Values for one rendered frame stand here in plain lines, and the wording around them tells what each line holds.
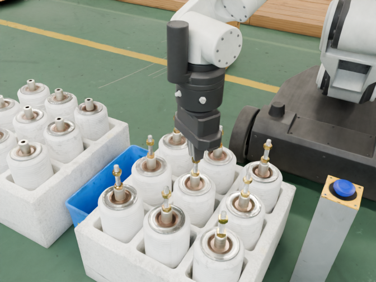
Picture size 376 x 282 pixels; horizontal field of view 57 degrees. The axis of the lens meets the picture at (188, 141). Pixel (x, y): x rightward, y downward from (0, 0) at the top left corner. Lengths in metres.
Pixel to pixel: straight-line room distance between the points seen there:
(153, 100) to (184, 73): 1.01
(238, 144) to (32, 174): 0.61
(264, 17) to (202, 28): 2.01
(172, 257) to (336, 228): 0.34
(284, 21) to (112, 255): 2.07
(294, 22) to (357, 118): 1.33
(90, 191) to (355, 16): 0.81
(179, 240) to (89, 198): 0.41
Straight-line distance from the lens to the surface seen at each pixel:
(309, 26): 2.51
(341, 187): 0.74
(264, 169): 0.82
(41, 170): 0.93
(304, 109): 1.28
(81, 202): 1.02
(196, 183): 0.77
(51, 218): 0.99
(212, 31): 0.55
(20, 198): 0.93
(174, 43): 0.55
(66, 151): 0.99
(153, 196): 0.83
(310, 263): 0.88
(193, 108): 0.61
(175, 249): 0.72
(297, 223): 1.09
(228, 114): 1.50
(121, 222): 0.75
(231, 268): 0.67
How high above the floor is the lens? 0.80
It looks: 37 degrees down
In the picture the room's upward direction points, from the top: 2 degrees clockwise
